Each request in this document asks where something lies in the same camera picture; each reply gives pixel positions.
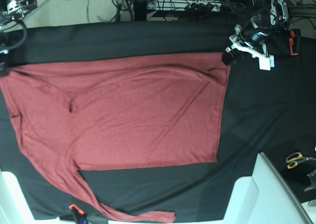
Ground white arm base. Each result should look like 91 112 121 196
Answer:
223 152 312 224
0 171 60 224

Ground black table cloth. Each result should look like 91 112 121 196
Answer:
0 22 316 223

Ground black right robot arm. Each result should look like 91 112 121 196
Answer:
0 0 38 76

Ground red long-sleeve shirt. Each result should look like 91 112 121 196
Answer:
0 52 230 223

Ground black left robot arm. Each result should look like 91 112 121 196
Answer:
222 0 288 71

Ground yellow-handled scissors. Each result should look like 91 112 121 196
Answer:
285 152 316 169

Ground white power strip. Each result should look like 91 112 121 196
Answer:
190 2 221 12

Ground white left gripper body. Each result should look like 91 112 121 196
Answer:
225 24 275 70

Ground orange blue front clamp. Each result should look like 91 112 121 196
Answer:
69 204 90 224

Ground black stand pole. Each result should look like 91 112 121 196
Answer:
132 0 150 21

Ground orange black clamp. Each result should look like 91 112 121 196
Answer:
289 29 301 56

